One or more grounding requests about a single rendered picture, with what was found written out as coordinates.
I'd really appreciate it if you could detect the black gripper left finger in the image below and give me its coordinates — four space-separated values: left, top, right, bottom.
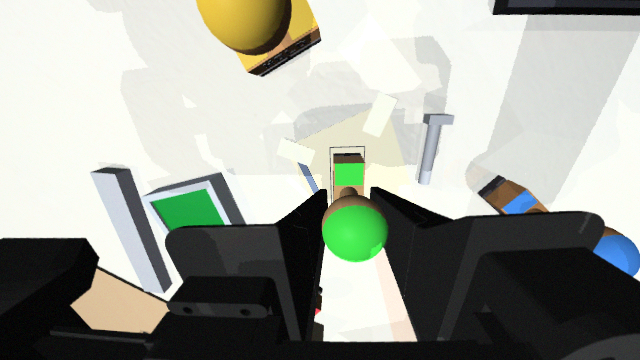
165 189 328 341

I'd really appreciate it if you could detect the brown wooden fail stamp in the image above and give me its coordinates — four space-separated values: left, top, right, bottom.
315 286 323 315

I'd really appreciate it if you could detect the green ink pad in shallow grey tray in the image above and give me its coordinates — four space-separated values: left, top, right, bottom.
140 172 246 236

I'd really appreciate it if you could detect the dark grey rectangular block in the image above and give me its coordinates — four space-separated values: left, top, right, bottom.
492 0 640 16

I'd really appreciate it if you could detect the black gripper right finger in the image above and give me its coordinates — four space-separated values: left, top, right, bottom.
370 186 605 341

